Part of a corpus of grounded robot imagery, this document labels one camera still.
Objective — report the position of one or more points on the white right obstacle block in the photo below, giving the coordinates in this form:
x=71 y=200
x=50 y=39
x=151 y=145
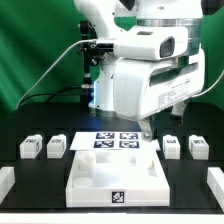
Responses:
x=215 y=180

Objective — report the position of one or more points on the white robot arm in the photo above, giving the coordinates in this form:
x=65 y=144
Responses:
x=112 y=18

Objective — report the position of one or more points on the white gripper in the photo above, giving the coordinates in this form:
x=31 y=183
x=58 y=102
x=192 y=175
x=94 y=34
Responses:
x=143 y=88

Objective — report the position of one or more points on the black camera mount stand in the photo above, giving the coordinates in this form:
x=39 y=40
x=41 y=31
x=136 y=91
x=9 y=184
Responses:
x=87 y=32

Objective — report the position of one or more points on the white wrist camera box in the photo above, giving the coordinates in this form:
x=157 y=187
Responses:
x=147 y=43

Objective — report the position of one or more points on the white obstacle block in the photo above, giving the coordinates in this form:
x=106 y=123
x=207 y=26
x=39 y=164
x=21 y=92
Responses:
x=7 y=180
x=215 y=180

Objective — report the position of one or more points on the paper sheet with markers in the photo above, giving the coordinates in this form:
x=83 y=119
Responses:
x=111 y=140

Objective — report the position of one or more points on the white left obstacle block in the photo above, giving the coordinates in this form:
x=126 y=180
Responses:
x=7 y=180

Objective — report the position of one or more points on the white square tabletop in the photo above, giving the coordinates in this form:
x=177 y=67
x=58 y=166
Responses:
x=117 y=178

